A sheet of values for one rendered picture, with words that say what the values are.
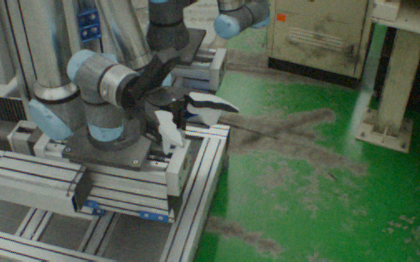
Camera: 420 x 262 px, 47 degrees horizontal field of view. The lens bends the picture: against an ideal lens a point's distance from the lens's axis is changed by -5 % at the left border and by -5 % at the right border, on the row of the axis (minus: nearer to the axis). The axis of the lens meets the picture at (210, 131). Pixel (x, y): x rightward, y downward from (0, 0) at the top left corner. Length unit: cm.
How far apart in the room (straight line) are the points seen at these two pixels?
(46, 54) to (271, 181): 139
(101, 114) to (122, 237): 81
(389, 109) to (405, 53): 32
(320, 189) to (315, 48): 86
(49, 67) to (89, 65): 13
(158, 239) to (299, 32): 145
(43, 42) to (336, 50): 192
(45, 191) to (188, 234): 59
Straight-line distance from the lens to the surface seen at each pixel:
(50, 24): 104
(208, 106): 89
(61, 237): 181
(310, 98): 272
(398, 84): 237
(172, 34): 166
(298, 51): 278
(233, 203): 212
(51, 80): 111
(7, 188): 144
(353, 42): 268
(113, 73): 94
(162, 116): 83
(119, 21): 106
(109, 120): 104
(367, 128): 257
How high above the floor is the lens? 160
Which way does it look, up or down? 41 degrees down
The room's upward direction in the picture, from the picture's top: straight up
